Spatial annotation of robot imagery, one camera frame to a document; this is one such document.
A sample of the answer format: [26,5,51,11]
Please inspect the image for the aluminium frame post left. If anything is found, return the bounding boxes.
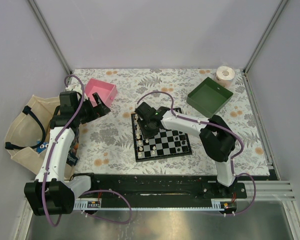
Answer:
[27,0,72,74]

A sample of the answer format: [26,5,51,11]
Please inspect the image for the floral patterned table mat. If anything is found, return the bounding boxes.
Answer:
[71,68,270,176]

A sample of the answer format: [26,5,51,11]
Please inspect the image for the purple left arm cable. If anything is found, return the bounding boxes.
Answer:
[41,74,132,228]

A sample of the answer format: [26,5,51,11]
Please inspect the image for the beige canvas tote bag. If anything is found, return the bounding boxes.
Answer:
[4,95,60,175]

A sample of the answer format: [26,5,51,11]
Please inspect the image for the pink square tray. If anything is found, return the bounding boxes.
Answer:
[85,78,118,107]

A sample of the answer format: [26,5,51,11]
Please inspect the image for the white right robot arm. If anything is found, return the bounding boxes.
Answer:
[135,102,236,198]

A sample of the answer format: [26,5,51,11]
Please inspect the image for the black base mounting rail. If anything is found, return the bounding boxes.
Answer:
[74,173,247,213]

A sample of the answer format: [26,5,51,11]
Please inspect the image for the toilet paper roll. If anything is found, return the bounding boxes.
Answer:
[214,65,236,88]

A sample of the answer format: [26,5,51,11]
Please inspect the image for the aluminium frame post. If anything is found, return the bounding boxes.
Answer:
[27,0,72,74]
[242,0,290,75]

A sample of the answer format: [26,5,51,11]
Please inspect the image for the blue printed package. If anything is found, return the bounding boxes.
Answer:
[35,140,49,153]

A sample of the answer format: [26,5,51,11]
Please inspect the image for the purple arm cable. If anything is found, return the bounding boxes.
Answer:
[41,74,132,228]
[137,91,257,216]

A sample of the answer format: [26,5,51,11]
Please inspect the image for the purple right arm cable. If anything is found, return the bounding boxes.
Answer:
[137,91,257,216]

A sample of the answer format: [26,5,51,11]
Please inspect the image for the aluminium frame post right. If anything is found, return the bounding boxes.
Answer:
[242,0,290,75]

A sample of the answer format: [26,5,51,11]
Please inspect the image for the black and white chessboard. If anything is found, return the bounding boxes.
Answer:
[131,113,192,163]

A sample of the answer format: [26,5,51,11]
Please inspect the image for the green square tray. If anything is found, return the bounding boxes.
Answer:
[186,77,234,118]

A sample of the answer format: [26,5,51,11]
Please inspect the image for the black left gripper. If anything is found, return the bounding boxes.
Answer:
[74,92,110,124]

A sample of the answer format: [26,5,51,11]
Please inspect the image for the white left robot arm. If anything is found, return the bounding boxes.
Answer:
[24,90,111,216]

